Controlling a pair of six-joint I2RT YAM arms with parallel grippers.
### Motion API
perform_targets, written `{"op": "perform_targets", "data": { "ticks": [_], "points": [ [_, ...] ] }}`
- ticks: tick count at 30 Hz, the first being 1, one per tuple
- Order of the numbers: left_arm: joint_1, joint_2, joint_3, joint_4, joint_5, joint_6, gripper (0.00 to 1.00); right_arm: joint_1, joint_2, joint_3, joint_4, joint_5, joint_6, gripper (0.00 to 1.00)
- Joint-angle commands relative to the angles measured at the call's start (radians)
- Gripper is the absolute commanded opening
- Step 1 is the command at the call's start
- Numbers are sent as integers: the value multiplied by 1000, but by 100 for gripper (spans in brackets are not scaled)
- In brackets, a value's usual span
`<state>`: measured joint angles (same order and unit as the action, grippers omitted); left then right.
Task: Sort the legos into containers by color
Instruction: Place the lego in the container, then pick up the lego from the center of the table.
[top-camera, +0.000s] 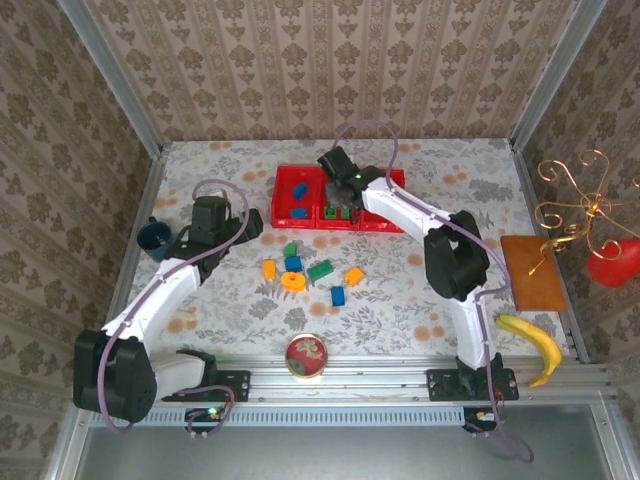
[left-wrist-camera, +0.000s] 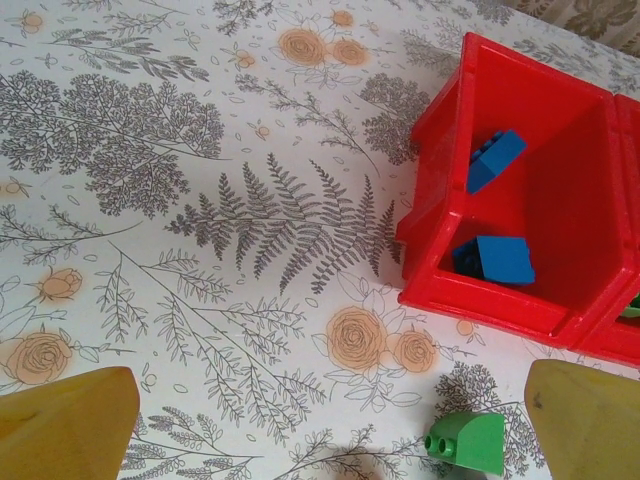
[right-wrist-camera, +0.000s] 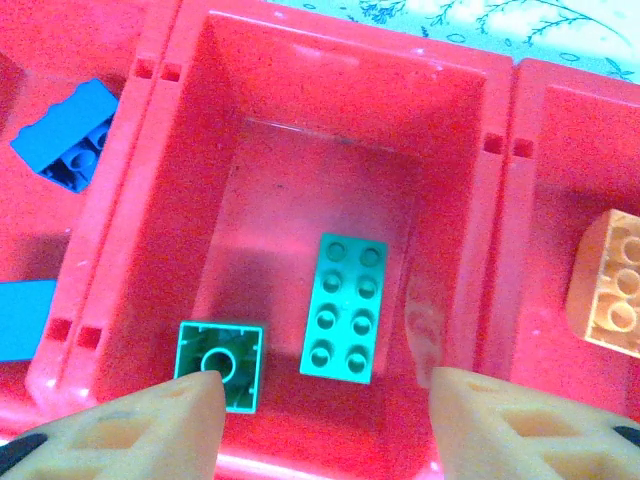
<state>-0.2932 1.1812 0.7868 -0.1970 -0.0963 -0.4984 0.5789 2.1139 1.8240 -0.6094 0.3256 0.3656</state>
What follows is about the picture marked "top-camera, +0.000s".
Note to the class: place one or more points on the yellow lego brick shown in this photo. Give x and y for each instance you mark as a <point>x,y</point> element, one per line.
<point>354,276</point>
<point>269,269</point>

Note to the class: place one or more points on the orange round lego piece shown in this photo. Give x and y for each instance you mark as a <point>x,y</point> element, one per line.
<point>293,281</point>

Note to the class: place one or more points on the long green lego brick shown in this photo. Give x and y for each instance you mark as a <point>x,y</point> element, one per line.
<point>320,271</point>

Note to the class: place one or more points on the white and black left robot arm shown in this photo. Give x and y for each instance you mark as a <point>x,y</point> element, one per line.
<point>160,300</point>

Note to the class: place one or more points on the red three-compartment bin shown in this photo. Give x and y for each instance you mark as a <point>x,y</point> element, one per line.
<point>282,197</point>

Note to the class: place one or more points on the dark blue mug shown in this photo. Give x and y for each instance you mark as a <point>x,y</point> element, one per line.
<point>156,240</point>

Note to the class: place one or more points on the round red floral tin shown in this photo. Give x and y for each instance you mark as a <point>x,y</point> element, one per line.
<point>306,356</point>

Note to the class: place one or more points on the brown wooden board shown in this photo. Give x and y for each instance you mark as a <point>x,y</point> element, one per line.
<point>525,290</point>

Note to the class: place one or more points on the black connector board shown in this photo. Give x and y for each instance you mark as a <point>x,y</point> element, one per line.
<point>205,414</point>
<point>480,416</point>

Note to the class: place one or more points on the yellow banana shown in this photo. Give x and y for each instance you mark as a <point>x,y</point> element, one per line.
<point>542,340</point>

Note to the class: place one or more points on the red heart ornament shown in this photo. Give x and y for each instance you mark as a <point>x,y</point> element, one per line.
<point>612,265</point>

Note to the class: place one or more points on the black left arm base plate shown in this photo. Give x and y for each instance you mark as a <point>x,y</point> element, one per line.
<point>240,385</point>

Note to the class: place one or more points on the aluminium rail under arm bases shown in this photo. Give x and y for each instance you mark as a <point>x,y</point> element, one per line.
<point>350,372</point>

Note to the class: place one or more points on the aluminium frame post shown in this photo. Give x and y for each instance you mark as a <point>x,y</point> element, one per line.
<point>110,75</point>
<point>555,75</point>

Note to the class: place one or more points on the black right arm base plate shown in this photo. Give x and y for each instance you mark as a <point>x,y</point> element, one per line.
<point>440,385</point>

